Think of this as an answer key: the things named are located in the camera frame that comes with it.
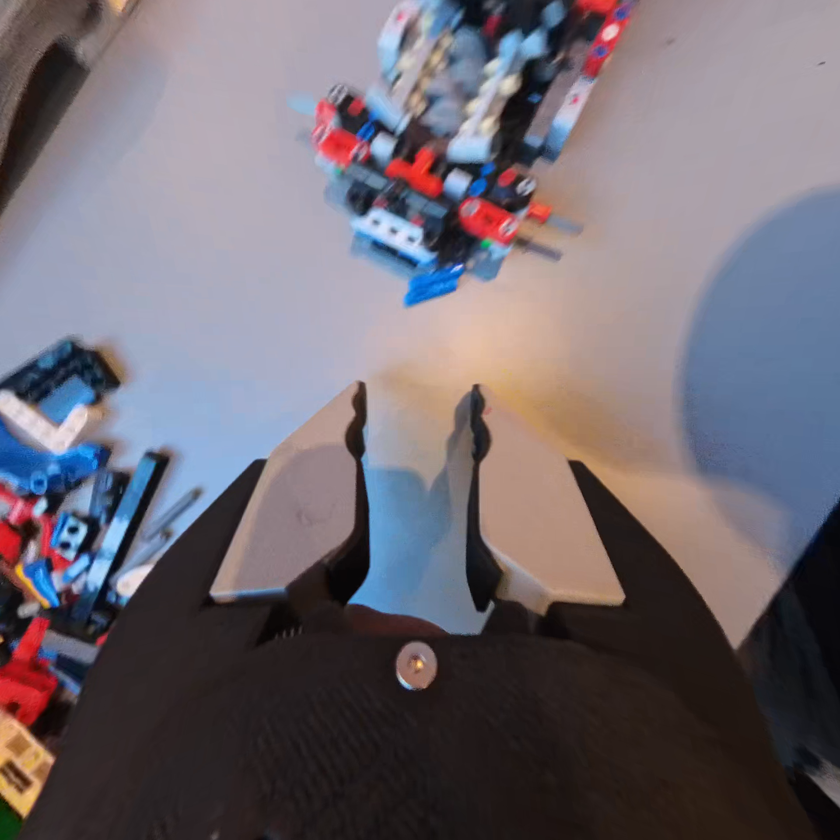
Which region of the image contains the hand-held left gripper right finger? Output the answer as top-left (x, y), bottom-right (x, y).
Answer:
top-left (467, 384), bottom-right (626, 614)

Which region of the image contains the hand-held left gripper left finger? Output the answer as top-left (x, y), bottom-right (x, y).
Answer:
top-left (209, 381), bottom-right (371, 608)

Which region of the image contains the blue toy pin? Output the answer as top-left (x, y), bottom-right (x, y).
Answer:
top-left (402, 266), bottom-right (468, 308)

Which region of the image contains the toy brick car model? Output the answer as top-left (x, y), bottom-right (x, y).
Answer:
top-left (308, 0), bottom-right (637, 283)

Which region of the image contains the grey desk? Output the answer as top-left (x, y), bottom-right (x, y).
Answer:
top-left (0, 0), bottom-right (840, 651)

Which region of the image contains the pile of loose toy bricks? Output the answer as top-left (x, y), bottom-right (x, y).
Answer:
top-left (0, 338), bottom-right (201, 818)

